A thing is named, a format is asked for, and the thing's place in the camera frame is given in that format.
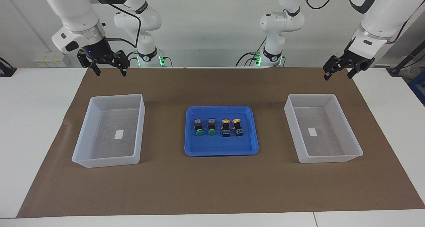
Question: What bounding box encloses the blue plastic tray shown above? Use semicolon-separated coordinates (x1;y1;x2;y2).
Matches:
184;106;259;157

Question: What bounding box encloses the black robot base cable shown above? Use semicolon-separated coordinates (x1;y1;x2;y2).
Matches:
236;52;258;67
122;51;139;68

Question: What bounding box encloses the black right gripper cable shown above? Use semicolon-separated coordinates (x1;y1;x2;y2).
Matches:
90;0;142;50

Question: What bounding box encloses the black stand pole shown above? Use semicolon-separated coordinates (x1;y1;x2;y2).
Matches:
387;41;425;75

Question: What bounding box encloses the brown paper table mat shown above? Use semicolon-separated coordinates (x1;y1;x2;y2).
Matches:
17;67;425;218

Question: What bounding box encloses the black clamp mount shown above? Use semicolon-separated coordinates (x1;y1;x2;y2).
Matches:
0;57;17;77

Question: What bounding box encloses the row of white cartons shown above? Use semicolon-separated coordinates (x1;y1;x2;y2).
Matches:
33;52;67;68

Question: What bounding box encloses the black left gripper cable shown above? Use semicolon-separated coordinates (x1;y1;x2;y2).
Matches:
300;0;425;45

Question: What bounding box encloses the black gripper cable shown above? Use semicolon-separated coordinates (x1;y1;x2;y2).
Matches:
90;0;142;50
300;0;425;45

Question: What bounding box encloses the blue plastic crate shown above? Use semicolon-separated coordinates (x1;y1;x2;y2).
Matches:
408;71;425;106

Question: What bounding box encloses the translucent white plastic box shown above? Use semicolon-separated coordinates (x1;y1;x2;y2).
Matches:
71;94;146;169
284;94;364;164

